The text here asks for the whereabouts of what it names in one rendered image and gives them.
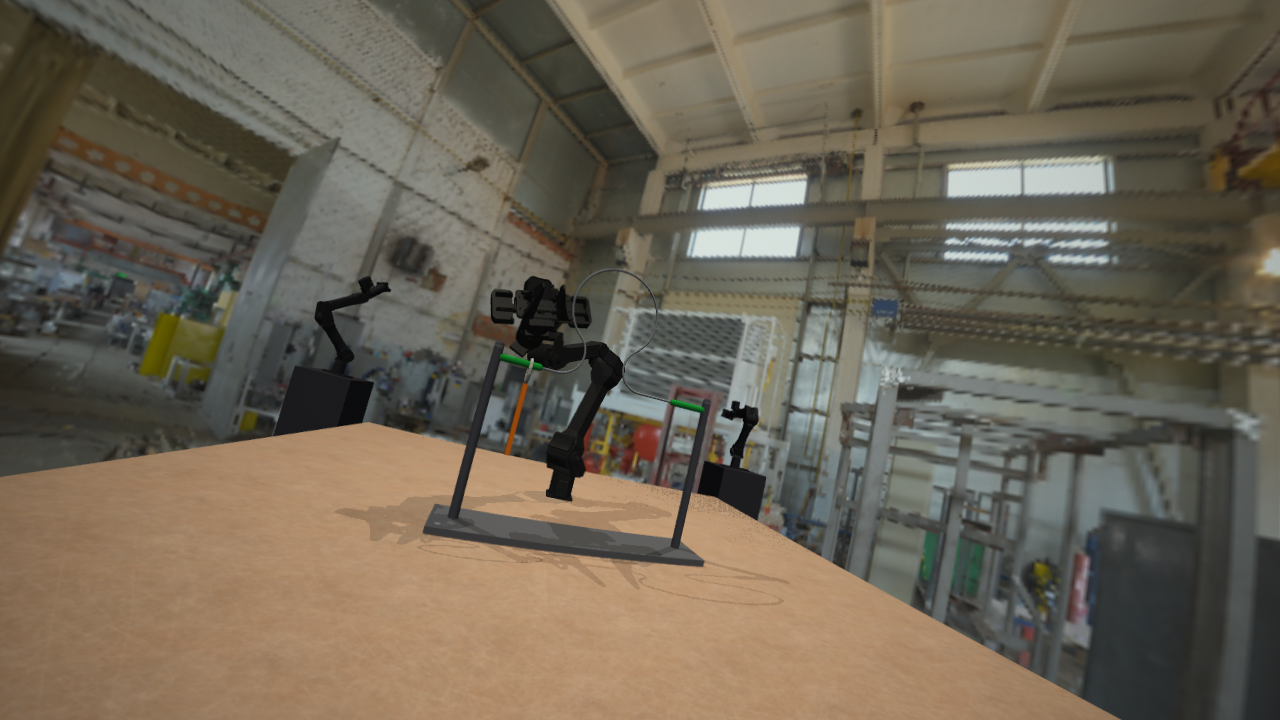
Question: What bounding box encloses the orange handle with grey loop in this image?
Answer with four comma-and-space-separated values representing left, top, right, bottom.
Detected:
504, 357, 534, 455

